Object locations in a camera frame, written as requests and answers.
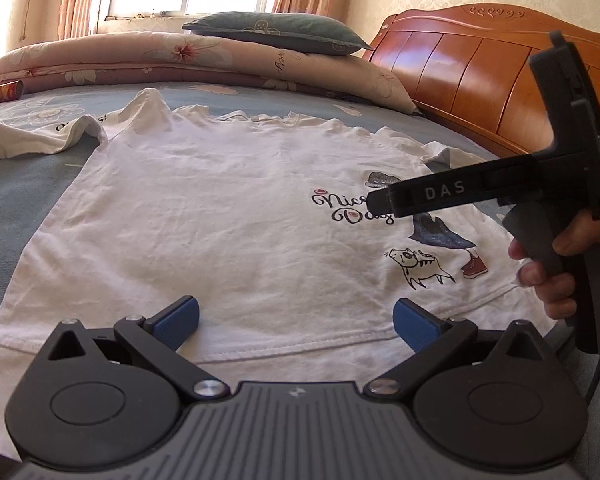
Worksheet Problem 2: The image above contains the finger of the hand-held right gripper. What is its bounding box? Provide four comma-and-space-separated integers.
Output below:
367, 155, 536, 218

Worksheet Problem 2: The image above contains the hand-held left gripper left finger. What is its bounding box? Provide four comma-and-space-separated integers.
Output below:
47, 296, 231, 402

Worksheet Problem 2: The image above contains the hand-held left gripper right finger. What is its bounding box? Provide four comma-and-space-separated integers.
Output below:
364, 298, 561, 403

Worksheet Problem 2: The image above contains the white printed long-sleeve shirt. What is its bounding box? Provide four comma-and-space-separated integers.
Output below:
0, 88, 556, 461

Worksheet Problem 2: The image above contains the person's right hand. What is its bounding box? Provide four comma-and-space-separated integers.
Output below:
510, 212, 600, 320

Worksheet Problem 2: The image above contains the wooden headboard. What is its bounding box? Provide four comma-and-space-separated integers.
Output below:
362, 4, 600, 176

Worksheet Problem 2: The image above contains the grey-green floral pillow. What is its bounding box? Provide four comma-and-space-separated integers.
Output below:
182, 11, 373, 57

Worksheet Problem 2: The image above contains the pink floral quilt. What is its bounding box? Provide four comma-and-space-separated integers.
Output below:
0, 30, 421, 116

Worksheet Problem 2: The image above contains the cylindrical snack can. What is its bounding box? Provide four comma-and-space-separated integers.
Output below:
0, 80, 25, 111

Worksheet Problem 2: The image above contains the black cable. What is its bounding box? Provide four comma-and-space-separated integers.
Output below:
582, 350, 600, 408

